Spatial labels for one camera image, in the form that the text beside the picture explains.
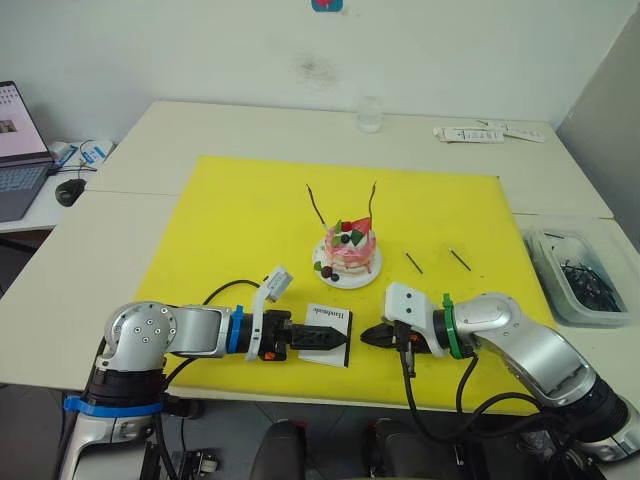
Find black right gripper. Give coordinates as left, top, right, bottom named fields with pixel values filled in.
left=360, top=320, right=440, bottom=357

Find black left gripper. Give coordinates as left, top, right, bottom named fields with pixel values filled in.
left=259, top=309, right=348, bottom=363

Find white black matchbox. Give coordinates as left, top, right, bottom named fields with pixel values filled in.
left=298, top=301, right=356, bottom=370

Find small pink fruit cake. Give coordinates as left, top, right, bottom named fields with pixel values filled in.
left=323, top=215, right=380, bottom=282

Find pile of burnt matches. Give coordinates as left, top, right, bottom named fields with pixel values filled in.
left=542, top=231, right=624, bottom=314

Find white round plate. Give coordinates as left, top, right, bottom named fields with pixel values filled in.
left=311, top=238, right=384, bottom=292

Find dark rounded shape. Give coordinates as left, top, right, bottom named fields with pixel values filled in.
left=366, top=417, right=465, bottom=480
left=253, top=418, right=309, bottom=480

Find yellow foam mat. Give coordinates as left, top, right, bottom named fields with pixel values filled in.
left=133, top=154, right=559, bottom=408

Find clear plastic container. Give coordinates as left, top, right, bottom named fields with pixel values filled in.
left=521, top=226, right=634, bottom=330

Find clear glass cup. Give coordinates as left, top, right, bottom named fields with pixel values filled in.
left=354, top=95, right=386, bottom=134

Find white printed paper packet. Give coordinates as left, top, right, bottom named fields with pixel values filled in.
left=432, top=125, right=506, bottom=145
left=476, top=119, right=549, bottom=144

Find black computer mouse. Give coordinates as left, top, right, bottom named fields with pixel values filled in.
left=55, top=178, right=88, bottom=208

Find blue white packet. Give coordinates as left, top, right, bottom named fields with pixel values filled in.
left=77, top=139, right=116, bottom=167
left=49, top=140, right=80, bottom=165

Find grey open laptop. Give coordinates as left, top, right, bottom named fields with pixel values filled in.
left=0, top=80, right=56, bottom=224

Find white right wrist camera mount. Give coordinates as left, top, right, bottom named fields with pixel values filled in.
left=381, top=281, right=437, bottom=335

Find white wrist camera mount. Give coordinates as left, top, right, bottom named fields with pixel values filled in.
left=381, top=281, right=437, bottom=335
left=244, top=264, right=294, bottom=363

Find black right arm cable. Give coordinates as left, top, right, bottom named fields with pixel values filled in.
left=397, top=322, right=551, bottom=442

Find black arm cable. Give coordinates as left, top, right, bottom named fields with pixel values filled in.
left=397, top=322, right=551, bottom=442
left=162, top=278, right=265, bottom=396

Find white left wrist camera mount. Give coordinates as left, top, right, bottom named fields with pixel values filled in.
left=244, top=264, right=294, bottom=363

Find green wrist cable clip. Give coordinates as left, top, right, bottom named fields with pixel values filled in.
left=441, top=293, right=468, bottom=360

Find blue wrist cable clip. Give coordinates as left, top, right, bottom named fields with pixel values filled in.
left=225, top=303, right=247, bottom=357

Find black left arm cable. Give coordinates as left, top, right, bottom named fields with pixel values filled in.
left=162, top=278, right=265, bottom=396

